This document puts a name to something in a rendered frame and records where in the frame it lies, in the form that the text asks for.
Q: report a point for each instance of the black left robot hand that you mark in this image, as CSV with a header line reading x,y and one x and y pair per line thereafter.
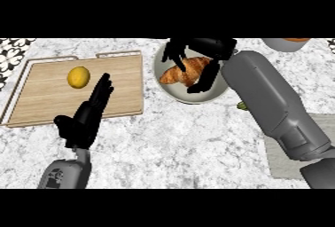
x,y
84,118

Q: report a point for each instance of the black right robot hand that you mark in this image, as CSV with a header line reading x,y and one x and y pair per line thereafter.
x,y
209,48

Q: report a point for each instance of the brown croissant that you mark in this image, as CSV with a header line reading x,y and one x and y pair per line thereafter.
x,y
184,72

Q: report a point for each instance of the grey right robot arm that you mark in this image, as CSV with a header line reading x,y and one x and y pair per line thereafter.
x,y
279,112

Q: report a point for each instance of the pale grey bowl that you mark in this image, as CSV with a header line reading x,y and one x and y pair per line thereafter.
x,y
174,88

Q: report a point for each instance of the wooden cutting board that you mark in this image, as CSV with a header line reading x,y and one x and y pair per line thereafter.
x,y
56,88

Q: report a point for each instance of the yellow lemon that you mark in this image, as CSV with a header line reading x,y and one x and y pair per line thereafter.
x,y
78,77

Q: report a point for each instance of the grey pot with orange contents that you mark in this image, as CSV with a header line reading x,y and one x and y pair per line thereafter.
x,y
284,44

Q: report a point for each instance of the small green vegetable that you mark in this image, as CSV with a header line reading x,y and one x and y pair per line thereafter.
x,y
242,105

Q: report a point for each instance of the black and white patterned tile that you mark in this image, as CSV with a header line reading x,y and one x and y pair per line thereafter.
x,y
330,44
10,56

